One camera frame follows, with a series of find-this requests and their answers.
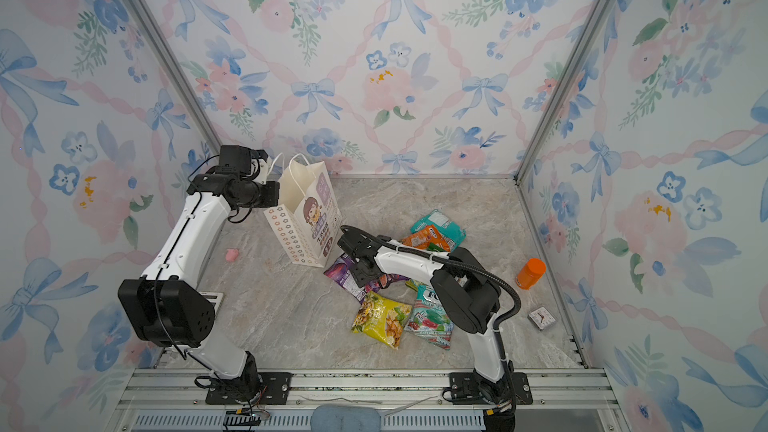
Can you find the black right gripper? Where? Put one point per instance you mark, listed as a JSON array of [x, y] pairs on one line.
[[359, 276]]

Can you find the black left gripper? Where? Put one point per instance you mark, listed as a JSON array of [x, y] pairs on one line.
[[274, 187]]

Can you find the purple Fox's candy packet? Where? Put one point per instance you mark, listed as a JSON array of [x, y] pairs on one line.
[[340, 273]]

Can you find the white printed paper bag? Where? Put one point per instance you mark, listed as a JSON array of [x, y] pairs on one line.
[[306, 219]]

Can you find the green Fox's spring tea packet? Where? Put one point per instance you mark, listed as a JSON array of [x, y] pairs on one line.
[[412, 284]]

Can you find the yellow snack packet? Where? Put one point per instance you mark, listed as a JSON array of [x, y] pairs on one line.
[[382, 319]]

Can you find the red green Fox's candy packet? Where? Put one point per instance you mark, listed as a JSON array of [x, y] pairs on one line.
[[429, 320]]

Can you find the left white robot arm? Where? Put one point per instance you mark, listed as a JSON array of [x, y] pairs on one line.
[[164, 306]]

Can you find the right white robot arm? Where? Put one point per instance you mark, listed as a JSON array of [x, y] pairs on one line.
[[475, 300]]

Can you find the pink small toy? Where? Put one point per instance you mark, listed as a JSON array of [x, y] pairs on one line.
[[232, 255]]

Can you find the orange Fox's candy packet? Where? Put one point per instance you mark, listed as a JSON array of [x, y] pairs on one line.
[[428, 239]]

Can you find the teal snack packet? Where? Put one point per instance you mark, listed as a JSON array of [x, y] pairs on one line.
[[452, 233]]

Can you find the white calculator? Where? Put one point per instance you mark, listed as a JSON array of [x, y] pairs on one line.
[[215, 299]]

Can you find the orange bottle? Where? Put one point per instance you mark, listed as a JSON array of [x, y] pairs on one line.
[[531, 273]]

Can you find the blue grey cloth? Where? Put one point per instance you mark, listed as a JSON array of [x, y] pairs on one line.
[[335, 418]]

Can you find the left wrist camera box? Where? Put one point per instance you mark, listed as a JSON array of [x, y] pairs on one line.
[[242, 162]]

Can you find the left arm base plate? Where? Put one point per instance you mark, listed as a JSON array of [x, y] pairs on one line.
[[265, 388]]

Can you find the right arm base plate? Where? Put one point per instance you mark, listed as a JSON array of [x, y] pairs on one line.
[[470, 388]]

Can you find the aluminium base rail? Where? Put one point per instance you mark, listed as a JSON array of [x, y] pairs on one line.
[[406, 400]]

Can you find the aluminium frame corner post left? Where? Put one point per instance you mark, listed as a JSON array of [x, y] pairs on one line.
[[169, 64]]

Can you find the aluminium frame corner post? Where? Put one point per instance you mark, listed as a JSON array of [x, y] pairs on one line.
[[582, 47], [169, 64]]

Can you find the aluminium frame corner post right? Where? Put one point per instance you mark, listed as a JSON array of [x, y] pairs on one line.
[[582, 47]]

